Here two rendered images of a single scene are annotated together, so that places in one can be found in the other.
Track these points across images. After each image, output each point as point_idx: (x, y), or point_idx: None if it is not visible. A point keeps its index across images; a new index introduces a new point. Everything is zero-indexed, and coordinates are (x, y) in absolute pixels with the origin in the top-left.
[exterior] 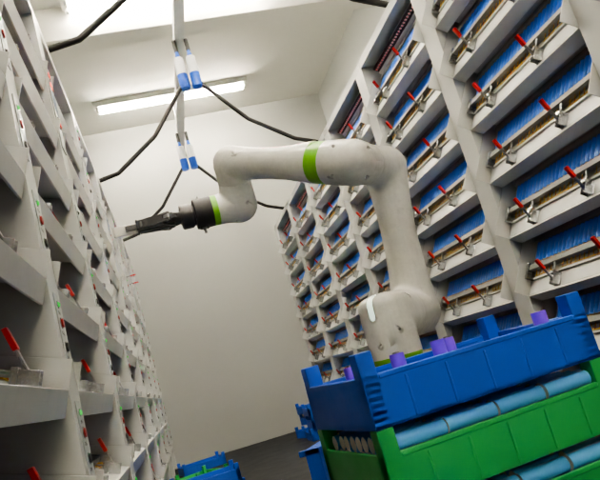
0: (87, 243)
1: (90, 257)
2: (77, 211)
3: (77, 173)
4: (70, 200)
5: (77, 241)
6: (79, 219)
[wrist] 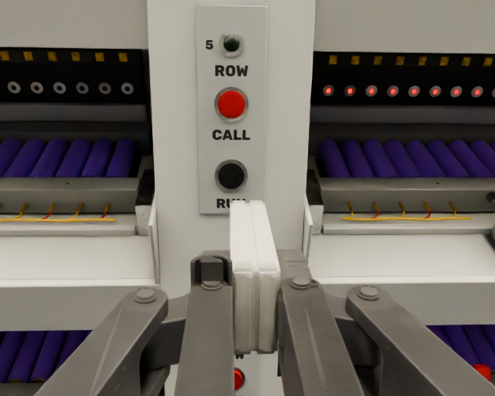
0: (149, 230)
1: (303, 251)
2: (219, 40)
3: None
4: (122, 1)
5: (153, 200)
6: (243, 75)
